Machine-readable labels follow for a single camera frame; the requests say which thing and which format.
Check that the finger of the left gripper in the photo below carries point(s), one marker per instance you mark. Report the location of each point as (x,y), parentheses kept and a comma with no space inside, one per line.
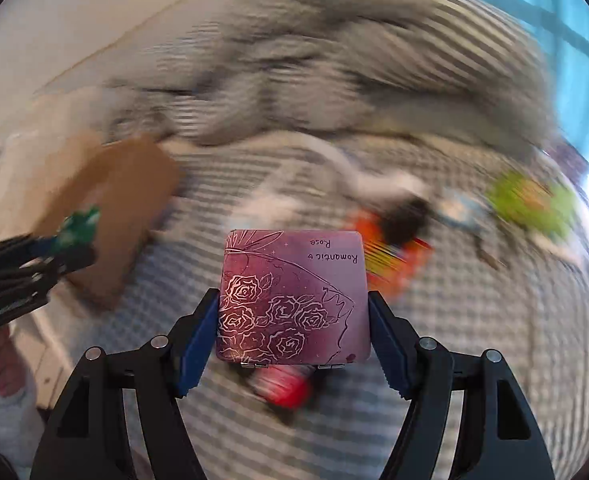
(31,253)
(44,272)

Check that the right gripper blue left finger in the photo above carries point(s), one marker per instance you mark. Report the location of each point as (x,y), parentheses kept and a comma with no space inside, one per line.
(195,339)

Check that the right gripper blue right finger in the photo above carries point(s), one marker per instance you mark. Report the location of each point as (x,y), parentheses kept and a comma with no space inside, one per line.
(383,325)

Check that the green sachet pack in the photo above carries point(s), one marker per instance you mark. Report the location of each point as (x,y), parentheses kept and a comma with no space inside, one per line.
(79,228)

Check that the pink rose tin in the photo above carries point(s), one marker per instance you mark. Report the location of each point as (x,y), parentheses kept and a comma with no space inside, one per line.
(293,298)

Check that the white curved tube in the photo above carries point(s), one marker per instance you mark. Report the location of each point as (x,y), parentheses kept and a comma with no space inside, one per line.
(346,169)

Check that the person's left hand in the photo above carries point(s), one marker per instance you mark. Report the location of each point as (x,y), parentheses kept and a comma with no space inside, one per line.
(12,369)

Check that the orange red snack packet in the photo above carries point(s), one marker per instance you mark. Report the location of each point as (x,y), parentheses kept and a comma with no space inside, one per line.
(389,268)

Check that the black Nescafe box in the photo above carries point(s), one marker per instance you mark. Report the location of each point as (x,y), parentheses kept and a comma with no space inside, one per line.
(286,389)

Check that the cardboard box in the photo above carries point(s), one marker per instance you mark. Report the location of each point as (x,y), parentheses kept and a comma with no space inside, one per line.
(130,182)

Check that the white fleece left sleeve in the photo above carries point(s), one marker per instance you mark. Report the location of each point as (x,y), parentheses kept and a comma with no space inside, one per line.
(21,428)

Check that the blue pocket tissue pack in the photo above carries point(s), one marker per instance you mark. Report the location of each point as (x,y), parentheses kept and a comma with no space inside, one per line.
(462,210)

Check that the white rabbit figurine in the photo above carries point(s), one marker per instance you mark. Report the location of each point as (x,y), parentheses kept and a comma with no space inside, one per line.
(267,209)

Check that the white phone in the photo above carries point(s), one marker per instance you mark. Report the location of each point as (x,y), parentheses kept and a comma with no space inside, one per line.
(570,250)

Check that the green wet wipes pack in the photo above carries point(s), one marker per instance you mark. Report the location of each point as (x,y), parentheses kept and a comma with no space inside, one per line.
(546,207)

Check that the gingham duvet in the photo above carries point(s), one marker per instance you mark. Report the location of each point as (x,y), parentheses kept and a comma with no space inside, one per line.
(457,68)

